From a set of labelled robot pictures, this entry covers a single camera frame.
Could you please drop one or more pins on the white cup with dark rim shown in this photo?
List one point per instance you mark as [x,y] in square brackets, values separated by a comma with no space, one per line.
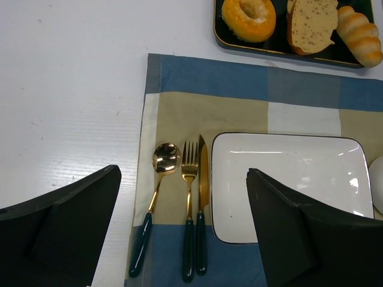
[375,175]

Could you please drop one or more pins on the gold spoon green handle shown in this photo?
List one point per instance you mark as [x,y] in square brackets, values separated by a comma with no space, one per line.
[166,159]

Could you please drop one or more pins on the gold fork green handle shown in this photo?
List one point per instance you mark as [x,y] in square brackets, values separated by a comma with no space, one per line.
[189,168]

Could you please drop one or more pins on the dark green serving tray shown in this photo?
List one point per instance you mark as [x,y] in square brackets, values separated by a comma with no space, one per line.
[277,45]

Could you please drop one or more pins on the striped croissant roll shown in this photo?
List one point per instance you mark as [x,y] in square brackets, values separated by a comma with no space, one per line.
[360,36]

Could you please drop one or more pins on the gold knife green handle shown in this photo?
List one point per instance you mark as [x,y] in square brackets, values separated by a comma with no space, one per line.
[203,200]

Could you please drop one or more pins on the white rectangular plate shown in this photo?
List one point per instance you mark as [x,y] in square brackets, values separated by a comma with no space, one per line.
[330,169]

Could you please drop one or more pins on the speckled bread slice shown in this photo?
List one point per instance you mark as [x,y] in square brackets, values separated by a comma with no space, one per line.
[311,25]

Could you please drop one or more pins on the blue beige checked placemat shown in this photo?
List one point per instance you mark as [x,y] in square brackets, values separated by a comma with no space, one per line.
[186,96]

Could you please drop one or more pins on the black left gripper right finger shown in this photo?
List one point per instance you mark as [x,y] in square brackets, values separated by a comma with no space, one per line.
[304,242]

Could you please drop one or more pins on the orange bagel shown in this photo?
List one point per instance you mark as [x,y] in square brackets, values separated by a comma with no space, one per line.
[250,21]

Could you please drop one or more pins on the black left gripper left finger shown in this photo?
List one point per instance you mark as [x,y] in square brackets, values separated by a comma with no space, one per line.
[56,239]

